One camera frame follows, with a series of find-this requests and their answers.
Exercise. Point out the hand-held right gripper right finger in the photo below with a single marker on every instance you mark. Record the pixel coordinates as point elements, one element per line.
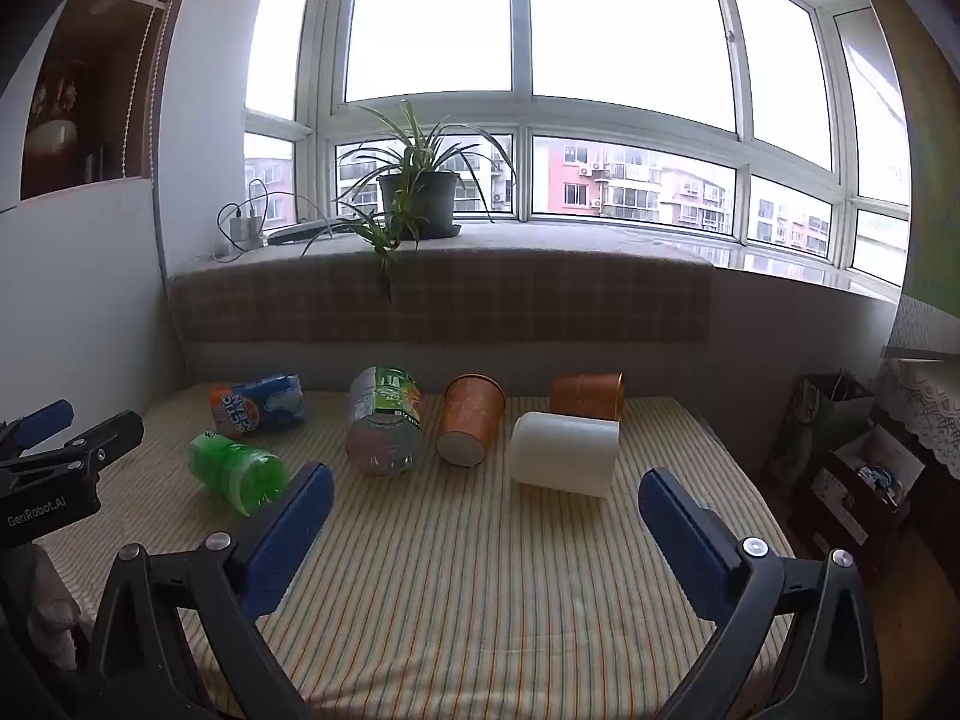
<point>690,547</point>

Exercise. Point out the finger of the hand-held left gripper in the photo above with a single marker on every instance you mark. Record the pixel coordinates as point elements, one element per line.
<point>109,439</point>
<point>46,420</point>

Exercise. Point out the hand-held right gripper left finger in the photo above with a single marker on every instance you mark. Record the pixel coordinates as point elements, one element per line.
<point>289,532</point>

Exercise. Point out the white cup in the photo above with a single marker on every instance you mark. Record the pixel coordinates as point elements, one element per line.
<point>562,457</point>

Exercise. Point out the orange paper cup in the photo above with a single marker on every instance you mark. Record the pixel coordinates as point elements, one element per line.
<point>470,420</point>

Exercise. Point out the person's left hand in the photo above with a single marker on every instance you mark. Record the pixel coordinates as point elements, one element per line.
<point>51,600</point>

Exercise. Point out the green plastic bottle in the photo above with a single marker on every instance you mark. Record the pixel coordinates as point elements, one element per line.
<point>240,472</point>

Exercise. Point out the clear bottle green label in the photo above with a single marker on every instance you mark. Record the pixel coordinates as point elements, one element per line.
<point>386,424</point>

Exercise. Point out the cardboard box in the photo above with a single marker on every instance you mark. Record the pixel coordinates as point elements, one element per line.
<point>844,502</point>

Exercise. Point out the paper shopping bag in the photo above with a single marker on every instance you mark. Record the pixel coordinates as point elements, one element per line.
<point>814,427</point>

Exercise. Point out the orange metallic can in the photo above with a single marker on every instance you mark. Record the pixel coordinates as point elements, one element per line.
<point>589,396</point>

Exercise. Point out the striped tablecloth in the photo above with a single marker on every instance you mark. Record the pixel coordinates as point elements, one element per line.
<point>465,585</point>

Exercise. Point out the white charger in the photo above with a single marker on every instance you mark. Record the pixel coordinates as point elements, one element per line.
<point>246,232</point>

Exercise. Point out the white lace cloth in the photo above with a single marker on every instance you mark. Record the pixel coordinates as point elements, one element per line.
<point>926,397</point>

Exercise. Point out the dark flat device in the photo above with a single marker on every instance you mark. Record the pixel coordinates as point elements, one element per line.
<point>304,231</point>

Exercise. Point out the plaid window seat cushion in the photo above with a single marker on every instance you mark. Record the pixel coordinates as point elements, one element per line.
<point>480,292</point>

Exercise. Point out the wooden cabinet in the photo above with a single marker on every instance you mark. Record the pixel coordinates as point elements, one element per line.
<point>82,97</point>

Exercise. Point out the potted spider plant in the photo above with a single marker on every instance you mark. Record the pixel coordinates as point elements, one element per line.
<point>420,199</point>

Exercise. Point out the white window frame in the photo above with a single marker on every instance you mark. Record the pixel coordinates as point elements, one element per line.
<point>521,109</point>

